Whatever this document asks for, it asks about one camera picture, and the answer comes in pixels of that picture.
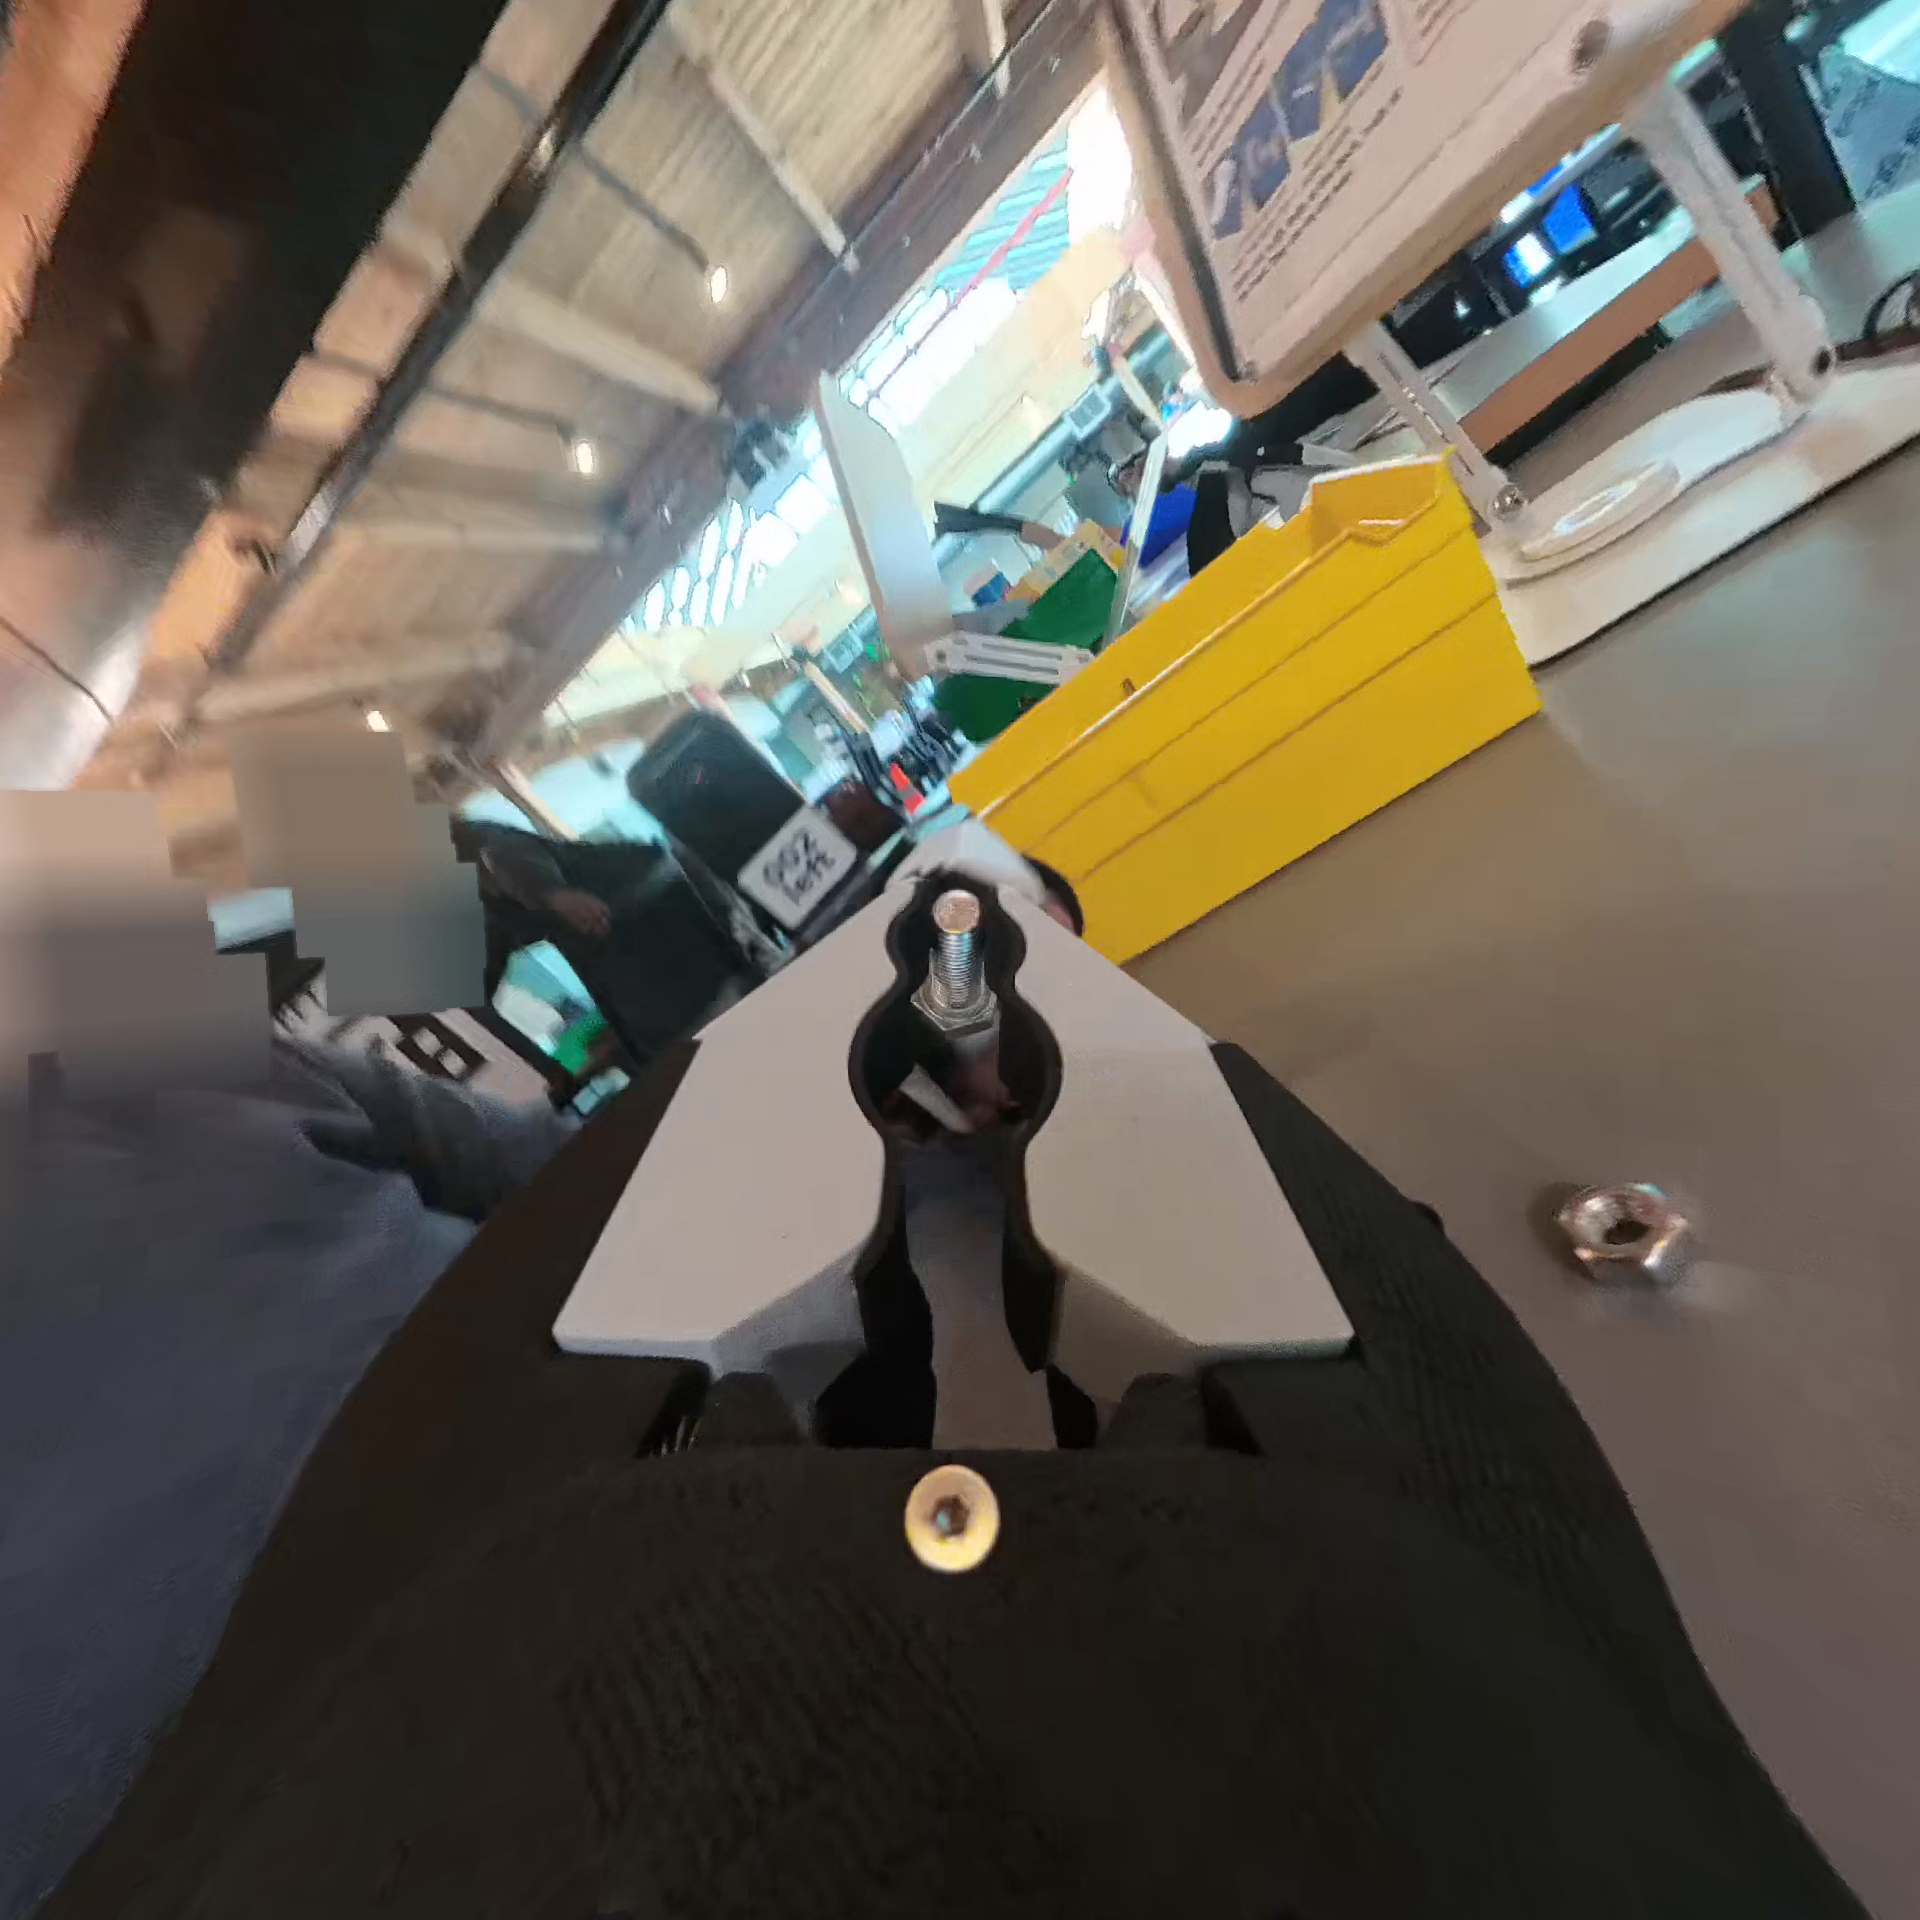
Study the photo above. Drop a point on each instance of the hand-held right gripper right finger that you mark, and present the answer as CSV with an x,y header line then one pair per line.
x,y
1184,1201

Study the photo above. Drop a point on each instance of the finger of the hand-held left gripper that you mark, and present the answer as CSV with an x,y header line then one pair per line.
x,y
973,858

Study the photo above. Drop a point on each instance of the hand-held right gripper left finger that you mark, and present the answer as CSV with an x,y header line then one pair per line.
x,y
733,1201

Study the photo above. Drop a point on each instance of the silver hex bolt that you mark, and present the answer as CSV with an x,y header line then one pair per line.
x,y
955,944

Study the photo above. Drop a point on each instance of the silver hex nut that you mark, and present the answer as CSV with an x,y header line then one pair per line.
x,y
1620,1233
961,1009

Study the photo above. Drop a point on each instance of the yellow plastic bin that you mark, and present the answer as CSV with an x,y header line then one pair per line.
x,y
1276,721

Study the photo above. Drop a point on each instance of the green plastic bin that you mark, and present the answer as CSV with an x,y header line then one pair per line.
x,y
1036,708

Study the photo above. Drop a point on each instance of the thin wooden board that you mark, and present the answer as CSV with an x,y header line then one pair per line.
x,y
884,523

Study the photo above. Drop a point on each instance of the operator's arm in grey sleeve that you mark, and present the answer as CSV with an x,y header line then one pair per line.
x,y
224,1349

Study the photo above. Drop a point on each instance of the white round disc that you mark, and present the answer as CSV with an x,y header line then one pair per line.
x,y
1611,502

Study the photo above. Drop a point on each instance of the paper instruction sheet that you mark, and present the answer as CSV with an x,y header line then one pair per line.
x,y
1289,181

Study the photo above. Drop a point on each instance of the white board stand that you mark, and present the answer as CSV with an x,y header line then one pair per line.
x,y
1798,435

